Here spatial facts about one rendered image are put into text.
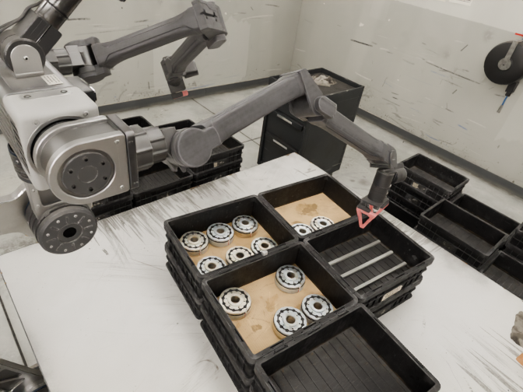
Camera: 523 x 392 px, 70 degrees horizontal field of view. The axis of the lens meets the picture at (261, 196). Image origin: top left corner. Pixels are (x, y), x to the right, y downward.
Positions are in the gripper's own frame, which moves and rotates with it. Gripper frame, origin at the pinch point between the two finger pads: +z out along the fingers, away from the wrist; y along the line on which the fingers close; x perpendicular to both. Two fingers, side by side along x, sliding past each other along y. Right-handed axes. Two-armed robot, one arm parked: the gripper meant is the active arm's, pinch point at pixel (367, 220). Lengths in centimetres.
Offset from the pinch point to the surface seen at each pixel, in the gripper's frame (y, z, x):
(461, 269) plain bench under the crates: 49, 27, -35
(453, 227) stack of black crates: 114, 39, -23
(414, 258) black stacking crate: 15.2, 13.8, -18.0
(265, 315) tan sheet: -40.4, 24.9, 9.9
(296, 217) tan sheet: 7.1, 17.0, 30.0
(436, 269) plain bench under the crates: 40, 28, -26
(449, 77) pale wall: 311, -24, 46
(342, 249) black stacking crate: 4.8, 18.7, 6.2
